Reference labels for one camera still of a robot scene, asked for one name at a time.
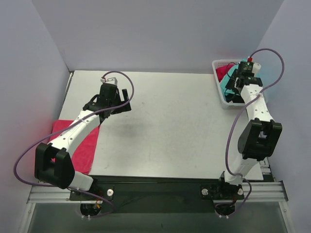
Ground teal t shirt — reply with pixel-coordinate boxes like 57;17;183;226
217;59;247;93

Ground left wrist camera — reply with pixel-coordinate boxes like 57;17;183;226
101;77;118;86

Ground red t shirt in basket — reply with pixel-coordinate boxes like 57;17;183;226
216;64;233;82

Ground aluminium rail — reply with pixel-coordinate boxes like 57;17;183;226
259;158;276;182
63;71;74;102
27;182;288;204

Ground black t shirt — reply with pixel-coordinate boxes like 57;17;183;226
224;88;244;103

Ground aluminium left side rail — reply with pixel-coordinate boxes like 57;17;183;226
63;71;74;102

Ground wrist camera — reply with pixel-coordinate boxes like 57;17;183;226
238;58;261;75
101;77;118;86

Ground aluminium right side rail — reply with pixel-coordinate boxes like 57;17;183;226
259;158;276;182

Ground white plastic laundry basket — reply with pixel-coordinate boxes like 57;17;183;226
211;59;268;110

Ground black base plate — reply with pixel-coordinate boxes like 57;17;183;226
69;175;244;216

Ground aluminium front rail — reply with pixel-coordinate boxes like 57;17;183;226
27;182;288;204

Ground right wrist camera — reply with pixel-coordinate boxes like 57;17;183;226
238;58;261;75

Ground folded pink t shirt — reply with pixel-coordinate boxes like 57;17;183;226
52;120;100;175

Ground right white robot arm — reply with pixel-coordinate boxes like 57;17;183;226
215;74;282;198

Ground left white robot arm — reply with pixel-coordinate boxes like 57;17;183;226
35;83;131;200

